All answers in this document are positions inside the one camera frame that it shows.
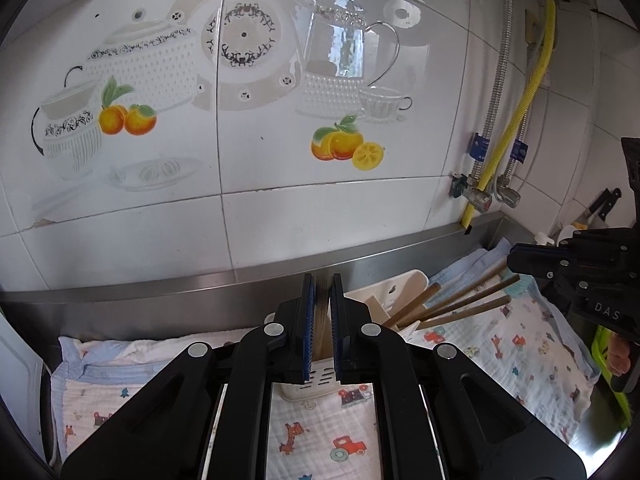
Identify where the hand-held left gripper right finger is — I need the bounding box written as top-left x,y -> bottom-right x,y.
330,273 -> 587,480

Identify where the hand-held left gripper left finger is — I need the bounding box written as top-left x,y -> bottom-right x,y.
60,273 -> 321,480

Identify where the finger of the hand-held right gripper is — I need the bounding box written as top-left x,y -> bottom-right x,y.
506,241 -> 572,281

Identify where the brown wooden chopstick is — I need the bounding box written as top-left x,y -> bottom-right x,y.
414,294 -> 513,325
400,273 -> 522,326
317,280 -> 334,367
384,282 -> 443,329
417,304 -> 508,332

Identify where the cream plastic utensil holder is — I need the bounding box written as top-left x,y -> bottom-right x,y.
264,269 -> 432,404

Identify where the person's right hand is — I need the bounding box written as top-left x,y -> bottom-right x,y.
606,334 -> 632,377

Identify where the metal water valve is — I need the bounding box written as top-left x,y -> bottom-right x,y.
494,184 -> 522,209

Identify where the green plastic rack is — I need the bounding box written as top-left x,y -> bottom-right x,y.
591,324 -> 632,432

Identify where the white cartoon printed cloth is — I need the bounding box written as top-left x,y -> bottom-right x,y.
55,255 -> 603,480

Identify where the black handled cleaver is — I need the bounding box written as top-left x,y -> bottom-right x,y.
571,187 -> 615,229

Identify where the black handled kitchen knife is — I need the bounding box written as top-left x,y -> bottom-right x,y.
601,187 -> 624,222

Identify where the red handled water valve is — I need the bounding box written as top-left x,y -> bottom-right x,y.
451,171 -> 495,212

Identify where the braided metal hose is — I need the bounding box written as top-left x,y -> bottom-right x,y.
494,40 -> 546,196
469,0 -> 514,196

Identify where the yellow gas hose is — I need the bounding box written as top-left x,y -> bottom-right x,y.
461,0 -> 558,228

